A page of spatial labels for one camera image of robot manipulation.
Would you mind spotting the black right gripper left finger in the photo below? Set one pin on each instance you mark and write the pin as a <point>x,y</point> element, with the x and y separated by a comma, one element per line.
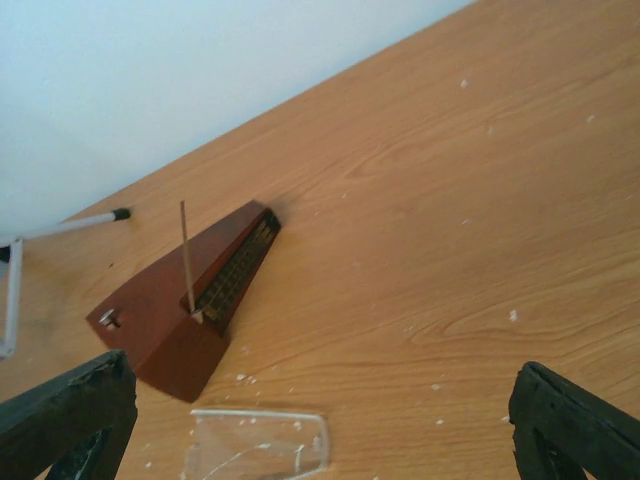
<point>74,426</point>

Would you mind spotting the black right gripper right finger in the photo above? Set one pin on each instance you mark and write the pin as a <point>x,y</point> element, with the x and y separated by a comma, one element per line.
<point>562,431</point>

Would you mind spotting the brown wooden metronome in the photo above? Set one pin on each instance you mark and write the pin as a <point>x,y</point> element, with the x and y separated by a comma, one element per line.
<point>172,318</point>

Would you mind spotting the clear plastic metronome cover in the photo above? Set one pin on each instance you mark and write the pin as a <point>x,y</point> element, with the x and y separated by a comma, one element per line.
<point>257,444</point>

